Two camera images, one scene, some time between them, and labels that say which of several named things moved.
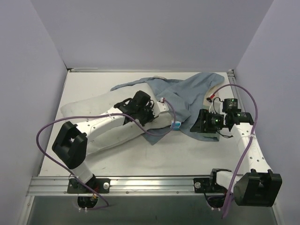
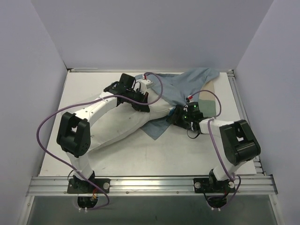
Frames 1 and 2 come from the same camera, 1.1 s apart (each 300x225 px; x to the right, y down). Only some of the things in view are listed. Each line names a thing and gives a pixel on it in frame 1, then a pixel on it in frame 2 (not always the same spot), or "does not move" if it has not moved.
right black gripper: [203, 120] to [179, 116]
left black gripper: [152, 108] to [140, 103]
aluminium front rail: [123, 185] does not move
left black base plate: [99, 185] does not move
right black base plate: [208, 185] does not move
